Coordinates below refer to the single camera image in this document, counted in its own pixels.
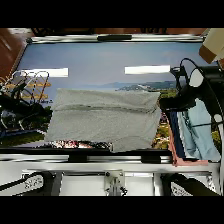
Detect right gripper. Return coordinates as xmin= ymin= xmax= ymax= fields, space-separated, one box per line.
xmin=158 ymin=95 xmax=190 ymax=113

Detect grey T-shirt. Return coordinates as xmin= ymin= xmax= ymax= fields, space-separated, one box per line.
xmin=43 ymin=87 xmax=164 ymax=154

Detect dark blue garment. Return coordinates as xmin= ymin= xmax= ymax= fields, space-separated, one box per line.
xmin=167 ymin=111 xmax=186 ymax=160

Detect light blue garment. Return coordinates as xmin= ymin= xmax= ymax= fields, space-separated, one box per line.
xmin=177 ymin=98 xmax=222 ymax=163

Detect salmon red garment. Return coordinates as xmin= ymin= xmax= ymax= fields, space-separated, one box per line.
xmin=164 ymin=113 xmax=210 ymax=167

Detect cardboard box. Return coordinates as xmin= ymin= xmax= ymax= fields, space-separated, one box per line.
xmin=199 ymin=28 xmax=224 ymax=65

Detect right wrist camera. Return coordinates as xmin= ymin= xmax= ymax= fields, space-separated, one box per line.
xmin=169 ymin=65 xmax=188 ymax=92

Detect black cable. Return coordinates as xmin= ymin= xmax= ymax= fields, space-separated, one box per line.
xmin=179 ymin=57 xmax=203 ymax=84

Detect silver frame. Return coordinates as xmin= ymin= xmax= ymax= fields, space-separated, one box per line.
xmin=0 ymin=34 xmax=224 ymax=197

